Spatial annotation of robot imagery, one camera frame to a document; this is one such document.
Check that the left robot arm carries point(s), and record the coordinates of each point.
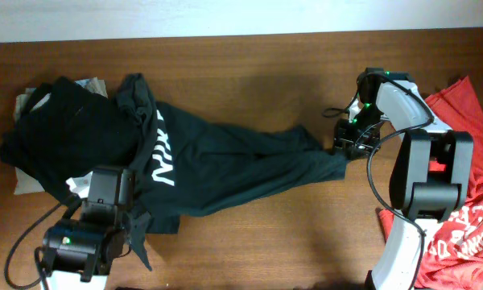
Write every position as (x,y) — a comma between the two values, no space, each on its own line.
(78,251)

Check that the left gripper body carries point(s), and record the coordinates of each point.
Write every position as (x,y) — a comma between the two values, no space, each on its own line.
(133,221)

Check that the folded black garment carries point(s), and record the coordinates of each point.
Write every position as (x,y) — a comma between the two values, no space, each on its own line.
(66,131)

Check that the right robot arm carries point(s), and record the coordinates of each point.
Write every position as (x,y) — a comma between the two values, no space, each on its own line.
(430,177)

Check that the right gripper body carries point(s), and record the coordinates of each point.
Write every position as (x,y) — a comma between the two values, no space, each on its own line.
(347,141)

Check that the black Nike t-shirt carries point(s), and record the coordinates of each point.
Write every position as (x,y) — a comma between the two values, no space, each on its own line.
(185,165)

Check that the folded beige garment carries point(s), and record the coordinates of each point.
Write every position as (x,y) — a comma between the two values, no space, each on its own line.
(26,183)

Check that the red printed t-shirt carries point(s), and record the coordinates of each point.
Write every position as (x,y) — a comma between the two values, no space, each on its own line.
(453,258)

